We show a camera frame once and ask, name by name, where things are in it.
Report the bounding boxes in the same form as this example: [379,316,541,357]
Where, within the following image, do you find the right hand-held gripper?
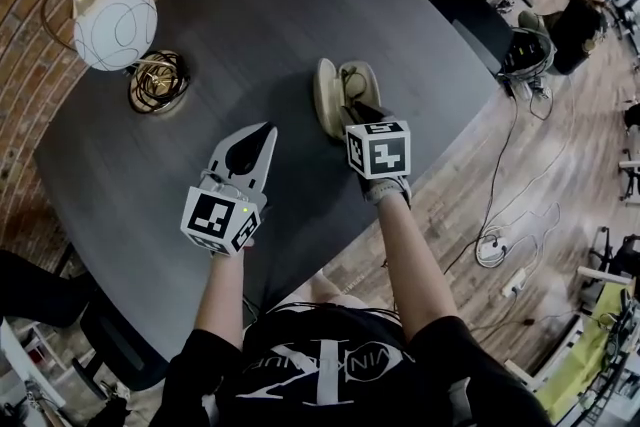
[341,102,412,206]

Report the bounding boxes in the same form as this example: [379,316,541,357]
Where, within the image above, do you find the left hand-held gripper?
[180,124,279,257]

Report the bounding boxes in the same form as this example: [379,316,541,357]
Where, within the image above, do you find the gold-rimmed eyeglasses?
[339,64,371,101]

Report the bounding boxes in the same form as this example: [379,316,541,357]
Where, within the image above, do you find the beige plastic case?
[313,58,384,141]

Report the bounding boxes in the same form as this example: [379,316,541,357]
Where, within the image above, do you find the person's right forearm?
[375,192,464,345]

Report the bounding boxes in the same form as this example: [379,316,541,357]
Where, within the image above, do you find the person's left forearm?
[193,248,247,341]

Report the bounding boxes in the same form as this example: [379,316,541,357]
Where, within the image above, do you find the person's left leg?
[305,269,346,311]

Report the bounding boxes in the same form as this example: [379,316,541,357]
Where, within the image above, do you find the grey round device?
[501,10,557,84]

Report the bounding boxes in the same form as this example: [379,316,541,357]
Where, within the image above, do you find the person's black printed shirt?
[162,302,554,427]

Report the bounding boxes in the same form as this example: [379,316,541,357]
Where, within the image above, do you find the gold lamp with white globe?
[39,0,194,116]

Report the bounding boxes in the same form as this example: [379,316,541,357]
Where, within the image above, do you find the black padded office chair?
[0,249,169,394]

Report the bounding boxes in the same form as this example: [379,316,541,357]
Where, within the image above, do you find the white long power strip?
[501,267,530,299]

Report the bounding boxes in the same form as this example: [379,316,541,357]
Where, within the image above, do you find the white metal rack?
[504,262,640,427]

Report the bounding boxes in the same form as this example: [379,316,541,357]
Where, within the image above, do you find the yellow-green cloth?
[534,284,640,416]

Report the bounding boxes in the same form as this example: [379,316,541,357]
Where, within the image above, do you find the black power adapter cable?
[469,309,581,331]

